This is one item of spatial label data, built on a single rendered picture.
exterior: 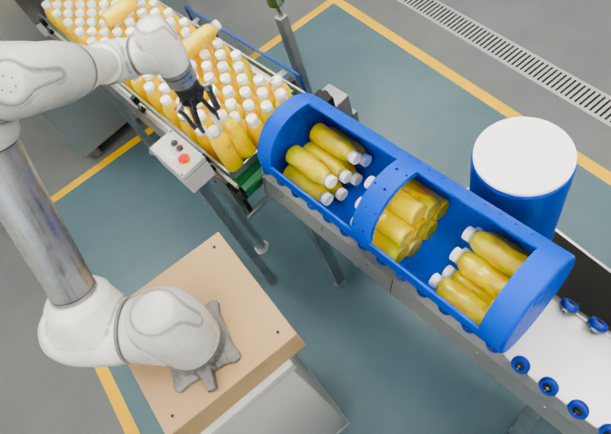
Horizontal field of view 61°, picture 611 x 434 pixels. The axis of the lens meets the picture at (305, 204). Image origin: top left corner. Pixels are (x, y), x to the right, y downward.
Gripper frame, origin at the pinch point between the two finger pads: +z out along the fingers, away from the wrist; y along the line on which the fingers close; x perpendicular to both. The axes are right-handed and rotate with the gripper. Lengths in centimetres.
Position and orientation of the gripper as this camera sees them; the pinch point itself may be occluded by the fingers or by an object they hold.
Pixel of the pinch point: (210, 126)
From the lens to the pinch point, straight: 169.6
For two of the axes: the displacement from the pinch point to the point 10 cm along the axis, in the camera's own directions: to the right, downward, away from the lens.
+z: 2.4, 5.1, 8.3
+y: 7.0, -6.8, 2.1
